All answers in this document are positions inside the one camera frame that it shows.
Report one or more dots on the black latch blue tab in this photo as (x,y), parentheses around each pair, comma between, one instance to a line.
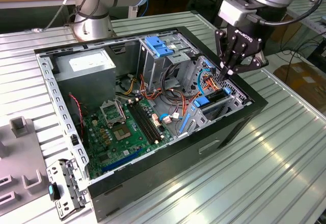
(54,191)

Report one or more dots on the white CPU power socket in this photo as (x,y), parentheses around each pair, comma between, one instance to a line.
(95,122)

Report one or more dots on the white main power socket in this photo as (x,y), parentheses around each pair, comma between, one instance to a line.
(156,121)

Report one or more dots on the metal slat side table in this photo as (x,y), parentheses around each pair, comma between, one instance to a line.
(317,24)

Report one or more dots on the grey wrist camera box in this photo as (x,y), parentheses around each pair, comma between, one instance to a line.
(234,12)

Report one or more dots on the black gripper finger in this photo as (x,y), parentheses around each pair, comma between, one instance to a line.
(220,45)
(254,65)

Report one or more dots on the green motherboard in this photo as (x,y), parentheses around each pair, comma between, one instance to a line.
(132,145)

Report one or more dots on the blue expansion slot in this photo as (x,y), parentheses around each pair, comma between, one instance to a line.
(119,161)

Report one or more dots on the blue plastic drive latch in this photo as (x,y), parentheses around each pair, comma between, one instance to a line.
(158,47)

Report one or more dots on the grey parts rack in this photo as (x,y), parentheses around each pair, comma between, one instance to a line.
(23,157)

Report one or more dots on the grey metal drive cage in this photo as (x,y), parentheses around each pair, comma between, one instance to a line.
(152,68)

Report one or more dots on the perforated metal disk bay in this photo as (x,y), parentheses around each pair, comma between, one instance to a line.
(238,99)

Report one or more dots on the black open PC case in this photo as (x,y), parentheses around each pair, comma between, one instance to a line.
(152,173)

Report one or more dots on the metal locking lever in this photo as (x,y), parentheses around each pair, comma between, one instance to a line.
(124,112)

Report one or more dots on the hard disk blue carrier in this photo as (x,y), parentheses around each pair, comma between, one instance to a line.
(201,101)

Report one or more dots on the black case fan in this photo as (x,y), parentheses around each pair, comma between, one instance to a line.
(72,117)

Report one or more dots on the brown cardboard box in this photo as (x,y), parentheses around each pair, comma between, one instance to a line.
(303,81)

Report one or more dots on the metal expansion card bracket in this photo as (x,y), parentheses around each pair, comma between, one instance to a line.
(68,183)

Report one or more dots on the grey power supply unit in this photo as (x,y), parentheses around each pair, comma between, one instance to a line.
(84,89)

